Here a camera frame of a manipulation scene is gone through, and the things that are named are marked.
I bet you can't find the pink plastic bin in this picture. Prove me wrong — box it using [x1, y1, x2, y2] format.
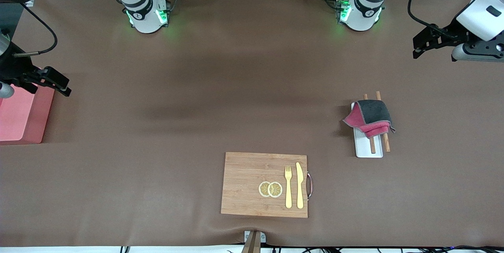
[0, 84, 56, 145]

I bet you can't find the metal table bracket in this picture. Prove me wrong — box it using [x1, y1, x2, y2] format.
[241, 230, 267, 253]

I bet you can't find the white chopstick tray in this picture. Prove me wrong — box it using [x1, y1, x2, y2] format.
[351, 102, 384, 158]

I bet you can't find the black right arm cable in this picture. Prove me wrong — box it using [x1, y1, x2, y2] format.
[13, 2, 58, 56]

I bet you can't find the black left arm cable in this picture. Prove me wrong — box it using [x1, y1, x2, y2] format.
[407, 0, 473, 39]

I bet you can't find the yellow fork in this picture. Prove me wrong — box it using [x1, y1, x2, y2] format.
[284, 165, 293, 209]

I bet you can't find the yellow knife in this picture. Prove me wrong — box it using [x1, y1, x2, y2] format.
[296, 162, 305, 209]

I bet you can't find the red and grey cloth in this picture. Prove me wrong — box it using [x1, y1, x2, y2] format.
[343, 99, 396, 139]

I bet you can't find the wooden cutting board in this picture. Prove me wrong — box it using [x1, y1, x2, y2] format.
[220, 152, 314, 219]

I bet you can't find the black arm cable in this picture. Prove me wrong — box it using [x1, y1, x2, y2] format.
[13, 2, 58, 56]
[407, 0, 473, 39]

